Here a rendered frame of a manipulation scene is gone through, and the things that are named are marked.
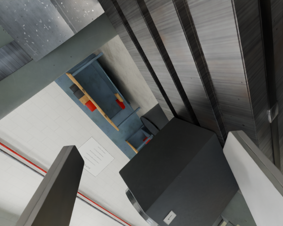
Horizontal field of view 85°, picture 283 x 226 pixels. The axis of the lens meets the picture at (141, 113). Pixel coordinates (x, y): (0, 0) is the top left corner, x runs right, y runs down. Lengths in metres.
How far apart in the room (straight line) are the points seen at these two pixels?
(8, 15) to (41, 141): 4.35
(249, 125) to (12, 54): 0.57
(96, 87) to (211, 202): 4.32
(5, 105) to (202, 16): 0.55
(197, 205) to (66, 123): 4.42
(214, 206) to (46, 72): 0.58
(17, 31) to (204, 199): 0.62
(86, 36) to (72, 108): 4.02
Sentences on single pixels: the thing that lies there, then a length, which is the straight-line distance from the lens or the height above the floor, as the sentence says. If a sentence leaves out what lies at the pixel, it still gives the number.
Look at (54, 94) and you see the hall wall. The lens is 4.46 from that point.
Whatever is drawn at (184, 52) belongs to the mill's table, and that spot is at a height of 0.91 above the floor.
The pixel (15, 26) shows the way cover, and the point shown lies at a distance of 0.57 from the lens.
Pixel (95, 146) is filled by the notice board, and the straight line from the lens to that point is 5.08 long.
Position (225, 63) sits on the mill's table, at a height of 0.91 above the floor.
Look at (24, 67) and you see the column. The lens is 0.58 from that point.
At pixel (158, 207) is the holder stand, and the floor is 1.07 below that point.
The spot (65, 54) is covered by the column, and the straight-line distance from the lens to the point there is 0.58.
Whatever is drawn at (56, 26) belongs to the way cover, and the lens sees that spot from 0.53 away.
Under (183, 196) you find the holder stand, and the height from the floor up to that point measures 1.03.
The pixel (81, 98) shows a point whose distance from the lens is 4.02.
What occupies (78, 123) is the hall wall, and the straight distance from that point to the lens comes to 4.69.
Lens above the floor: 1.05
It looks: 13 degrees down
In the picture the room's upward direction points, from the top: 133 degrees counter-clockwise
